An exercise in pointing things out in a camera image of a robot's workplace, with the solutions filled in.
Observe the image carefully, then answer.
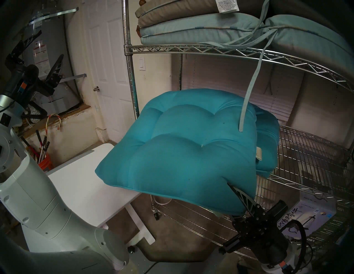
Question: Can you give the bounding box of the chrome wire shelf rack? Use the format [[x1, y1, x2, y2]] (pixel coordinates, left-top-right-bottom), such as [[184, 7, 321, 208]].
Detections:
[[122, 0, 354, 265]]

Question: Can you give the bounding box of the metal heater strap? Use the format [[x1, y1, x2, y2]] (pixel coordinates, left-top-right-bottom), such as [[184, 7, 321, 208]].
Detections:
[[30, 8, 79, 25], [59, 73, 87, 83]]

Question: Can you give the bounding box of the tan flat cushion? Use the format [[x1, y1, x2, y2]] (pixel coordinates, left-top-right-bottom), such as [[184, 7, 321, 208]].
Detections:
[[135, 0, 266, 28]]

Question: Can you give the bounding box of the red yellow striped cable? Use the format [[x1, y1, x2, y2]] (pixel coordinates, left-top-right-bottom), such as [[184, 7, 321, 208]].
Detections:
[[46, 114, 63, 133]]

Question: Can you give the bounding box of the grey water heater tank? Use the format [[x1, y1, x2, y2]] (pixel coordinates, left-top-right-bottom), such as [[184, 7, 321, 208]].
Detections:
[[22, 14, 80, 116]]

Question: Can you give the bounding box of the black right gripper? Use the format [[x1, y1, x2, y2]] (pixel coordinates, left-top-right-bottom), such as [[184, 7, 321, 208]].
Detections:
[[218, 184, 291, 263]]

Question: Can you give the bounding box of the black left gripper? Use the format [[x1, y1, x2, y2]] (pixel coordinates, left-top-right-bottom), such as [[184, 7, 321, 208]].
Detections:
[[4, 30, 64, 102]]

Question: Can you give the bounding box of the white panel door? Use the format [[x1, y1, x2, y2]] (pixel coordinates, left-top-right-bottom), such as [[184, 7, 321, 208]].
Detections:
[[83, 0, 136, 141]]

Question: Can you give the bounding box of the black handled screwdriver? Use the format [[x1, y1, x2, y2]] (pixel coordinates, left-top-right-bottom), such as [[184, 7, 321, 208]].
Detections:
[[39, 141, 51, 164]]

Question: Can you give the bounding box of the white lamp product box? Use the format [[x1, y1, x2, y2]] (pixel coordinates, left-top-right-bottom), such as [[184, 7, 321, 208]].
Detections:
[[277, 192, 336, 243]]

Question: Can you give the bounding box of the white folding table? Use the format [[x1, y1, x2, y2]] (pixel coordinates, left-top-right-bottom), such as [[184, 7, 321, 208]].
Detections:
[[21, 143, 156, 253]]

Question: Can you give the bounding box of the teal tufted seat cushion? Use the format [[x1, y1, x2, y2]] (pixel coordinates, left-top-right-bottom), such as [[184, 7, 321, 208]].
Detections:
[[249, 105, 280, 178], [95, 88, 259, 216]]

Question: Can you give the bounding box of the pale blue tie cushion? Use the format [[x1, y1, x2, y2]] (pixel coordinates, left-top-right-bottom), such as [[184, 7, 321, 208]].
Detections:
[[140, 12, 354, 132]]

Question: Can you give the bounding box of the dark LED product box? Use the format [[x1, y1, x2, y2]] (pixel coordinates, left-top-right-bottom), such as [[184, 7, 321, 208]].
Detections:
[[307, 210, 354, 249]]

